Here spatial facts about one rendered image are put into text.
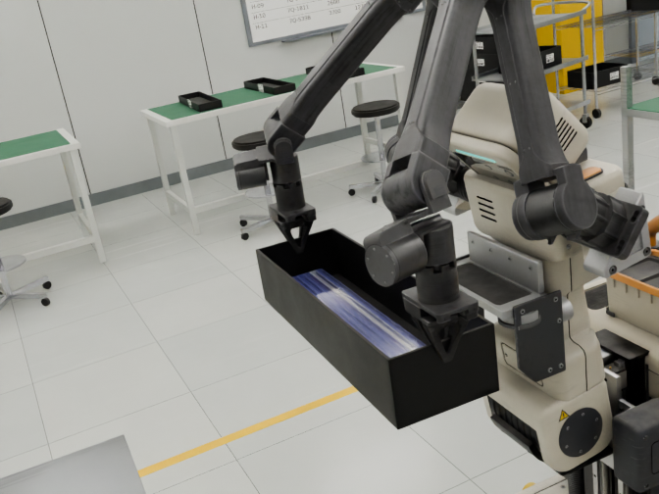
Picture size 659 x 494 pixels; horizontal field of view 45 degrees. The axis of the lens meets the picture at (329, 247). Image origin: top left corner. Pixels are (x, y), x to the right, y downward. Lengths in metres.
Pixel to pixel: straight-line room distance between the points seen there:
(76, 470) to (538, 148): 1.05
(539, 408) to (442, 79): 0.71
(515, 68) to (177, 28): 5.74
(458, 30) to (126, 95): 5.73
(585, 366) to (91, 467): 0.96
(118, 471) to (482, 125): 0.93
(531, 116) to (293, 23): 6.02
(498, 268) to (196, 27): 5.60
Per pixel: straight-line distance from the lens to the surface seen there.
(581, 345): 1.56
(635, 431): 1.59
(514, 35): 1.26
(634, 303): 1.78
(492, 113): 1.40
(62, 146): 5.15
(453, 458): 2.80
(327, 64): 1.44
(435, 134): 1.07
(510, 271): 1.48
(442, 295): 1.06
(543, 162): 1.22
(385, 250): 0.98
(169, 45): 6.84
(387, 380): 1.11
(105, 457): 1.67
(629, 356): 1.72
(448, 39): 1.15
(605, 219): 1.28
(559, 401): 1.57
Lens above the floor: 1.65
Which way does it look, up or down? 20 degrees down
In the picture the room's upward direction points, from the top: 10 degrees counter-clockwise
